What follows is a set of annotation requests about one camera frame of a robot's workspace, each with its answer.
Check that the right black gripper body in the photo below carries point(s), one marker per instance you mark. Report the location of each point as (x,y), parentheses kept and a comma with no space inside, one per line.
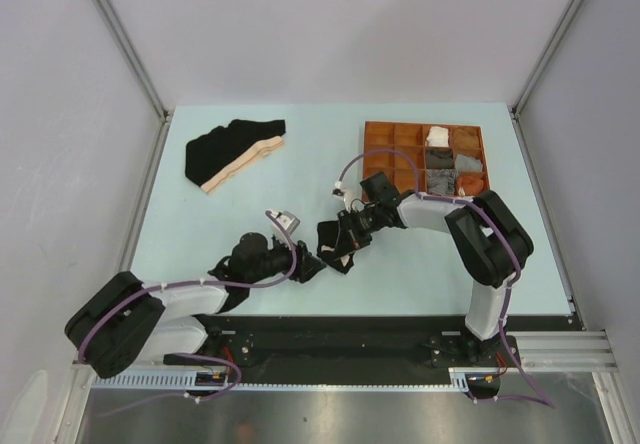
(361,225)

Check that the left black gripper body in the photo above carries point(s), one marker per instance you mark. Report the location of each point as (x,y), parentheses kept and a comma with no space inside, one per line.
(281,258)

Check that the black underwear beige waistband front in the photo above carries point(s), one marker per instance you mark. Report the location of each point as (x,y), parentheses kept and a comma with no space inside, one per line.
(336,244)

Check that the black underwear beige waistband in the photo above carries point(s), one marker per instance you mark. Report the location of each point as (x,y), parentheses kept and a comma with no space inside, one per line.
(215,157)
(336,244)

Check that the grey striped boxer underwear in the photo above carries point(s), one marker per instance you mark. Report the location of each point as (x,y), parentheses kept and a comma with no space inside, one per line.
(441,182)

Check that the black underwear beige waistband back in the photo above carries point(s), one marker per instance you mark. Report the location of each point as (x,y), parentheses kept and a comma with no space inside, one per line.
(215,157)

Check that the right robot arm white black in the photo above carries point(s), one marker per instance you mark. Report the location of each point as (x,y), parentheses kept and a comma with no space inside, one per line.
(491,243)

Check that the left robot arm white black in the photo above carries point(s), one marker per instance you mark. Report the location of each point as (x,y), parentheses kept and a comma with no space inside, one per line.
(129,320)

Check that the dark grey rolled cloth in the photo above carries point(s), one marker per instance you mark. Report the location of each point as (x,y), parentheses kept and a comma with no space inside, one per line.
(439,159)

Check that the wooden compartment tray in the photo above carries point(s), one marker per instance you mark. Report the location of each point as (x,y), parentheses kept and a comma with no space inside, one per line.
(398,150)

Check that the white rolled cloth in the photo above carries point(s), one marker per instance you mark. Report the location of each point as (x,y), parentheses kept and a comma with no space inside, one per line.
(437,136)

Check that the light grey rolled cloth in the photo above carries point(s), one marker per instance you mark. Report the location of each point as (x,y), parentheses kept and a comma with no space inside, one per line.
(466,163)

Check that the orange rolled cloth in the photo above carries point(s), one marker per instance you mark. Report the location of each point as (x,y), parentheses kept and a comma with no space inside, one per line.
(468,185)

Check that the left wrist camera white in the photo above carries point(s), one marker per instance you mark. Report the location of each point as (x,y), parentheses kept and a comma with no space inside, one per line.
(283,222)

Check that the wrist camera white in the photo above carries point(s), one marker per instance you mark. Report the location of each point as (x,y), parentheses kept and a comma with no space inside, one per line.
(283,222)
(346,195)

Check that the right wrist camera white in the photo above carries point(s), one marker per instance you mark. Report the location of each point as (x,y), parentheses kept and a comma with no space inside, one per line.
(346,195)

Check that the white slotted cable duct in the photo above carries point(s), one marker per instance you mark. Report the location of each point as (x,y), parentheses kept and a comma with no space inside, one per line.
(193,381)

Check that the aluminium front rail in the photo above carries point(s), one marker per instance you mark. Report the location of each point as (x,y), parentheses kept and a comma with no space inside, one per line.
(534,350)

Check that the right aluminium frame post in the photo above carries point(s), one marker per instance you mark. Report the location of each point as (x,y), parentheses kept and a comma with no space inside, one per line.
(549,51)

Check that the aluminium frame post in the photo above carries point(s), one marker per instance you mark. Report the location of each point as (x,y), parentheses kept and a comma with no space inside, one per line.
(125,44)
(549,51)

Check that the left aluminium frame post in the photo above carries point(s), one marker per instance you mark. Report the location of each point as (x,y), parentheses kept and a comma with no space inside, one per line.
(125,44)

